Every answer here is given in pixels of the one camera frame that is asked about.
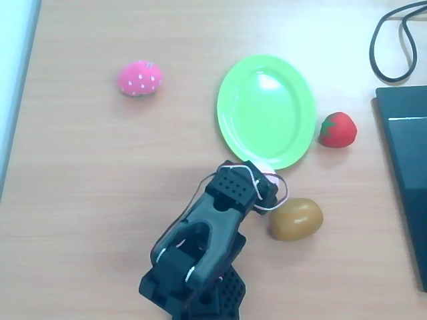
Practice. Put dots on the black laptop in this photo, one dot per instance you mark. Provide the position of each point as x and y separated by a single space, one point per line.
405 150

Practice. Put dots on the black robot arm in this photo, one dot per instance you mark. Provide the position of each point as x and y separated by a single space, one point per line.
213 226

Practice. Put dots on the pink plush strawberry white dots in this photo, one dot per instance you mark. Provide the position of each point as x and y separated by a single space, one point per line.
139 78

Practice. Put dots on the red strawberry toy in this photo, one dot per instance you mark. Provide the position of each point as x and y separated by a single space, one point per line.
337 130

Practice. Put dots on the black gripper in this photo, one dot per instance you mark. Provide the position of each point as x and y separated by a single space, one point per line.
267 190

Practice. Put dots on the brown kiwi fruit toy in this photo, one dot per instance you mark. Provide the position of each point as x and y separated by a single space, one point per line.
295 218

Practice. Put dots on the green plastic plate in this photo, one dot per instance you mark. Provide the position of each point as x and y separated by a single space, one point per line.
267 110

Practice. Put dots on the pink plush peach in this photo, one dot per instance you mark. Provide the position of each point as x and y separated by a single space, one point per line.
275 179

